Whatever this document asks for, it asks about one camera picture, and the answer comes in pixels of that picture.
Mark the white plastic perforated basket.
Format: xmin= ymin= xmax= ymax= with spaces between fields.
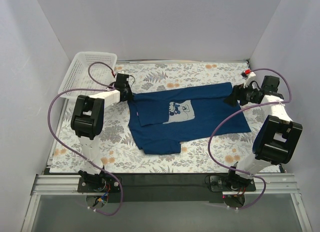
xmin=58 ymin=52 xmax=118 ymax=101

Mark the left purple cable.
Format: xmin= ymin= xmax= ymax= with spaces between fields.
xmin=47 ymin=62 xmax=125 ymax=216

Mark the blue t shirt cartoon print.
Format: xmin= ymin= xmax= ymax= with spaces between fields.
xmin=128 ymin=82 xmax=251 ymax=155

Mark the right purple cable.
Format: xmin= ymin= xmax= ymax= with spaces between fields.
xmin=207 ymin=68 xmax=292 ymax=214

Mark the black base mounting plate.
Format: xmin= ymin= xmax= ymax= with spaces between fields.
xmin=77 ymin=172 xmax=256 ymax=203

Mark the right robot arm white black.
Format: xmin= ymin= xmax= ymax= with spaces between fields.
xmin=224 ymin=76 xmax=303 ymax=190

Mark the purple cable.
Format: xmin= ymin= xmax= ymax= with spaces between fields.
xmin=207 ymin=68 xmax=292 ymax=214
xmin=47 ymin=62 xmax=125 ymax=216

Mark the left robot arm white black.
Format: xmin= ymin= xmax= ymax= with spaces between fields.
xmin=70 ymin=73 xmax=134 ymax=190

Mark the aluminium frame rail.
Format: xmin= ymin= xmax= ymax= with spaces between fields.
xmin=31 ymin=173 xmax=299 ymax=195

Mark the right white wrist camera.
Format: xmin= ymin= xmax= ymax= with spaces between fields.
xmin=241 ymin=69 xmax=256 ymax=88

